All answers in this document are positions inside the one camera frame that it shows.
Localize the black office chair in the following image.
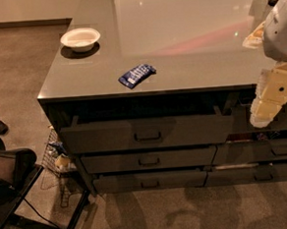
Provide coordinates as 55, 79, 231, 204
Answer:
0, 138, 89, 229

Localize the black floor cable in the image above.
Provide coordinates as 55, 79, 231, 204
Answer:
22, 195, 62, 229

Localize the white bowl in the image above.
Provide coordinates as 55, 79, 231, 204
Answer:
60, 28, 100, 53

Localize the grey cabinet counter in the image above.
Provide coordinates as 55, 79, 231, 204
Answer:
38, 0, 287, 194

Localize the wire basket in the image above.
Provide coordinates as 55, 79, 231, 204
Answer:
35, 124, 82, 210

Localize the yellow item in basket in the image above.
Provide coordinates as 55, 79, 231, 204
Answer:
55, 154, 71, 172

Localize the blue snack packet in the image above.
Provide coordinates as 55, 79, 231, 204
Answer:
118, 64, 156, 88

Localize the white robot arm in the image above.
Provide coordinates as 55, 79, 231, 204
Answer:
242, 0, 287, 128

